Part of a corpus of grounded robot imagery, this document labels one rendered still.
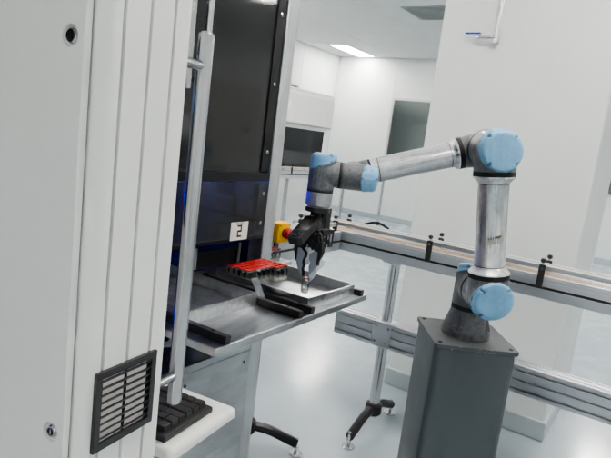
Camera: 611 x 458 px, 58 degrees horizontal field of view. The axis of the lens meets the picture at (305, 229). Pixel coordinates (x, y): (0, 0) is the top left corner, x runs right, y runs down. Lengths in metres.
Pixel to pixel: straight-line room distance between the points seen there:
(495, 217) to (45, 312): 1.20
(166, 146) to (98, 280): 0.20
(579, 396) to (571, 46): 1.57
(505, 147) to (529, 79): 1.42
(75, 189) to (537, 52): 2.55
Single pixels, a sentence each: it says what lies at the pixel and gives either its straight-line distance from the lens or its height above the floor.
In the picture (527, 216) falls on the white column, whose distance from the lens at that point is 2.94.
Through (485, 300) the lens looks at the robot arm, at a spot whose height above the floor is 0.96.
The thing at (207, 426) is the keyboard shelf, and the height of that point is 0.80.
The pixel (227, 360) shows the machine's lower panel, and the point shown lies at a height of 0.57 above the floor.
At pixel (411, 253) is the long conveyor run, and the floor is 0.90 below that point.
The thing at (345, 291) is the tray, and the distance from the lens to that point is 1.69.
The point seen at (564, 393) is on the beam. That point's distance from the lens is 2.46.
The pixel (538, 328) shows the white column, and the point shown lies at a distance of 3.01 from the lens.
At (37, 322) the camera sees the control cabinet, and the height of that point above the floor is 1.07.
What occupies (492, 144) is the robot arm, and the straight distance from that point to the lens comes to 1.58.
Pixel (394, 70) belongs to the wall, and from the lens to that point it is 10.54.
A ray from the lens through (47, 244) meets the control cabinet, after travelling 0.77.
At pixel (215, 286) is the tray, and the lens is 1.61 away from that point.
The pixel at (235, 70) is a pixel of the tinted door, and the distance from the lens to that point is 1.73.
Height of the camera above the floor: 1.34
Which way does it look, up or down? 9 degrees down
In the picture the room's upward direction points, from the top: 7 degrees clockwise
